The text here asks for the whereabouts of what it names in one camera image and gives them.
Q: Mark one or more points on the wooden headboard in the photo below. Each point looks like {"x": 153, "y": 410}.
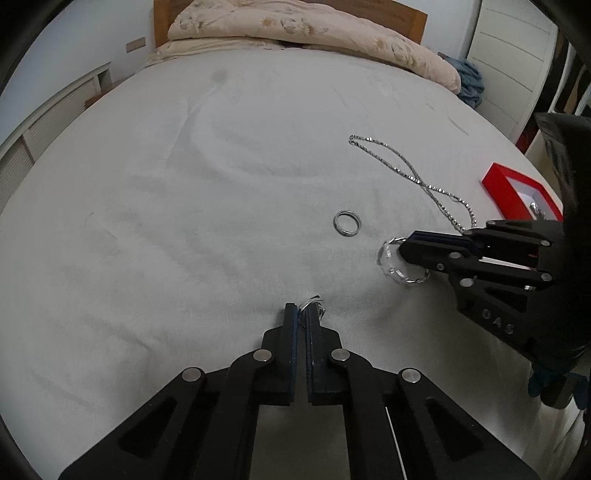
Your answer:
{"x": 413, "y": 23}

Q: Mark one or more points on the blue clothes pile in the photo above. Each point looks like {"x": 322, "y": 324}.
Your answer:
{"x": 468, "y": 83}

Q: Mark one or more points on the white wardrobe door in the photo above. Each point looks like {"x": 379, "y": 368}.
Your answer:
{"x": 508, "y": 60}

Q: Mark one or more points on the beige floral duvet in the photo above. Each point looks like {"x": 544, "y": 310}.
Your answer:
{"x": 300, "y": 23}

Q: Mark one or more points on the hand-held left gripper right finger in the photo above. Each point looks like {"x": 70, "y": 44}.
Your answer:
{"x": 314, "y": 360}

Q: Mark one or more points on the red jewelry box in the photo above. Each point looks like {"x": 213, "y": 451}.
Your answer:
{"x": 501, "y": 184}

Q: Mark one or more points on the wooden nightstand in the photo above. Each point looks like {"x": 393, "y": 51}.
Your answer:
{"x": 94, "y": 97}

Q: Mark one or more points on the open closet with clothes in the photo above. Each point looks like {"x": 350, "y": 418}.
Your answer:
{"x": 575, "y": 74}

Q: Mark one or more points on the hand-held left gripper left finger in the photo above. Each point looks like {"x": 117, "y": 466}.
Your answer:
{"x": 293, "y": 355}

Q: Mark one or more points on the wall switch plate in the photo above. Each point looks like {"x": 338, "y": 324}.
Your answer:
{"x": 136, "y": 44}

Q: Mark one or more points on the beige pillow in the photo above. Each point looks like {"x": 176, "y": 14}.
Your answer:
{"x": 194, "y": 48}

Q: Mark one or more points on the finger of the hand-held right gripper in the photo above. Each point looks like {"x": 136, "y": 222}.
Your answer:
{"x": 508, "y": 233}
{"x": 461, "y": 265}

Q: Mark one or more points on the white louvered wall cabinet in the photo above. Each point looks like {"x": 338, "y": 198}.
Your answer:
{"x": 46, "y": 120}

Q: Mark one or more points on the person's right hand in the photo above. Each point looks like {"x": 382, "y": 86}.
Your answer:
{"x": 539, "y": 385}

